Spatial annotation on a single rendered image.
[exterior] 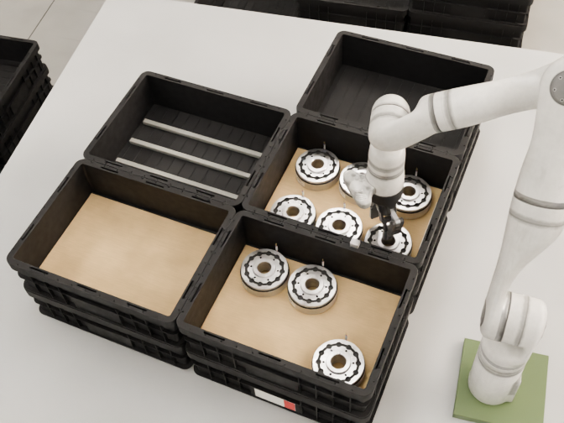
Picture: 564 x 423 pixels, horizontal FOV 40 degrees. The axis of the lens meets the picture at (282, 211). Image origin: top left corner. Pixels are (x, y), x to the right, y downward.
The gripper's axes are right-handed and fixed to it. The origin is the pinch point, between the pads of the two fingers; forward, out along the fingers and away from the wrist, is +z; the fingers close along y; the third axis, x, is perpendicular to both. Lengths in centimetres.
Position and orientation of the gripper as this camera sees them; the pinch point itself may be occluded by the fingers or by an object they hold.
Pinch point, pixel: (381, 222)
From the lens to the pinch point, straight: 166.0
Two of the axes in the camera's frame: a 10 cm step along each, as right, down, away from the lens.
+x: -9.2, 3.4, -1.8
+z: 0.6, 5.9, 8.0
